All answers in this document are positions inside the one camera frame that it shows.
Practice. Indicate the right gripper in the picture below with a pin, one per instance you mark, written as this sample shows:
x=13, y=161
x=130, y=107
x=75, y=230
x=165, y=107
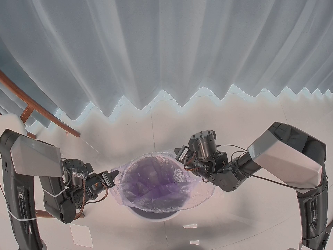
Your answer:
x=193, y=165

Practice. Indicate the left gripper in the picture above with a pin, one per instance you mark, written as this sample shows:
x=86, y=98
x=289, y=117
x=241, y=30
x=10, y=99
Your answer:
x=96, y=186

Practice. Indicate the purple plastic bag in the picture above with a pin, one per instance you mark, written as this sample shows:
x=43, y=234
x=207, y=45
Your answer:
x=161, y=181

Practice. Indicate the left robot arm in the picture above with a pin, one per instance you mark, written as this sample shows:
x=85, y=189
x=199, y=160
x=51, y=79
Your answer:
x=36, y=155

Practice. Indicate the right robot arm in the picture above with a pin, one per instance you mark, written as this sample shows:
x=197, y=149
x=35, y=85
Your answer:
x=281, y=150

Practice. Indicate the white trash bin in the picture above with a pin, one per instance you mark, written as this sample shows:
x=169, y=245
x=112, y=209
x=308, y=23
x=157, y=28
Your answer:
x=156, y=216

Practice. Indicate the white cushioned wooden chair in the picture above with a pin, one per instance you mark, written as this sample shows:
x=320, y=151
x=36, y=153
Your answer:
x=74, y=133

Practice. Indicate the pale blue curtain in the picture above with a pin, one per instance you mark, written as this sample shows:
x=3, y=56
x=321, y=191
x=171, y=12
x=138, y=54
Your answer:
x=166, y=35

